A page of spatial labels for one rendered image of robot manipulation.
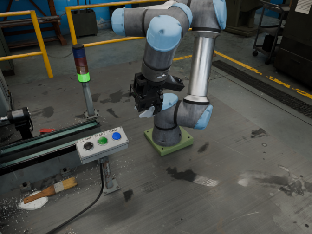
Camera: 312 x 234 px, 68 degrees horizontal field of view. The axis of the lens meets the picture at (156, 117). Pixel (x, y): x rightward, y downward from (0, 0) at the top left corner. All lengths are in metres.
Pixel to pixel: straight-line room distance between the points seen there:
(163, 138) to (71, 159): 0.43
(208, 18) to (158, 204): 0.74
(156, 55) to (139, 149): 0.68
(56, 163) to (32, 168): 0.09
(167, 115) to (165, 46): 0.53
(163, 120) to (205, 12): 0.47
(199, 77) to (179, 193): 0.48
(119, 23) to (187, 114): 0.49
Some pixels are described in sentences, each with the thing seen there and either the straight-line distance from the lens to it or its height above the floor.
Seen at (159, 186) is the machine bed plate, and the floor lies 0.80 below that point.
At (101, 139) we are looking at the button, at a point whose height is 1.07.
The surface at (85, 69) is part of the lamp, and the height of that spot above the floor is 1.10.
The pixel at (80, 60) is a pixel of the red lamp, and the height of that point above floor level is 1.15.
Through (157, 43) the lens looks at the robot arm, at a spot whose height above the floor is 1.43.
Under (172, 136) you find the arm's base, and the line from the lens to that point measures 1.11.
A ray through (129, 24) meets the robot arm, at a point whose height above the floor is 1.44.
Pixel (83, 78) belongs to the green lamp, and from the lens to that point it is 1.29.
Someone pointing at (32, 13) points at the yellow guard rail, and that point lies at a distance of 3.22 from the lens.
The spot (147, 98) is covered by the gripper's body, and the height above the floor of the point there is 1.26.
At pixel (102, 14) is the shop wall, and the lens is 6.30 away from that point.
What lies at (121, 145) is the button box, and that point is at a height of 1.05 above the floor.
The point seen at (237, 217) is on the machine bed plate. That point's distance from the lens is 0.98.
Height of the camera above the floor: 1.60
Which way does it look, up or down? 36 degrees down
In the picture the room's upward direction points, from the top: straight up
